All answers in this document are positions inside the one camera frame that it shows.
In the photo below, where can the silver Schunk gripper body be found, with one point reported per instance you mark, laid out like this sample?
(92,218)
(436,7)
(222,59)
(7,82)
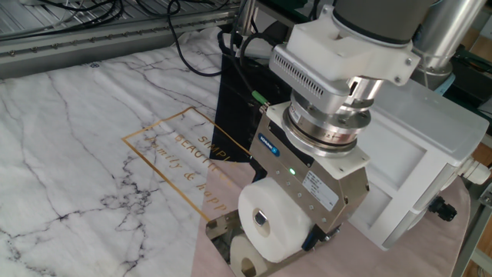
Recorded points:
(284,177)

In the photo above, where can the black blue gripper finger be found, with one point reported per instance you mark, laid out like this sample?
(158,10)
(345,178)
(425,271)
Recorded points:
(312,240)
(256,171)

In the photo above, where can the white toilet paper roll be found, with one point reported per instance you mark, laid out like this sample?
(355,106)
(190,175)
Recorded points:
(280,215)

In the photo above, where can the silver grey UR5 robot arm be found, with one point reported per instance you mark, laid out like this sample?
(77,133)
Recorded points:
(384,19)

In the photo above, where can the silver force torque sensor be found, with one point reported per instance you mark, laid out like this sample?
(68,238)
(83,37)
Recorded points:
(326,131)

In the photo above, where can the polished steel paper holder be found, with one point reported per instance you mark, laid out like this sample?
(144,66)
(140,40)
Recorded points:
(219,231)

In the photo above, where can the white gripper adapter plate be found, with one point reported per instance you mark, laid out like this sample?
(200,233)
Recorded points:
(355,163)

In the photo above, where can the white plastic junction box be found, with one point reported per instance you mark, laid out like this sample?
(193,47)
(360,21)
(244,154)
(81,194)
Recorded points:
(434,134)

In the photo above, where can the marble print tablecloth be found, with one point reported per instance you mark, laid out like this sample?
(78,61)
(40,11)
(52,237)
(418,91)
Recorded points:
(77,154)

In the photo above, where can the silver vented camera box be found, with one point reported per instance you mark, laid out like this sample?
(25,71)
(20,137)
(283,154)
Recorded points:
(311,77)

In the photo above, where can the white printed camera mount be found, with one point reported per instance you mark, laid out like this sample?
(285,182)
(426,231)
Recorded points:
(346,54)

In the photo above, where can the grey table frame leg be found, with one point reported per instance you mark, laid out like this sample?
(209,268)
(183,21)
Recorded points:
(471,238)

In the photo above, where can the grey aluminium rail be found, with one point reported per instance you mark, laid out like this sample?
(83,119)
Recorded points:
(77,50)

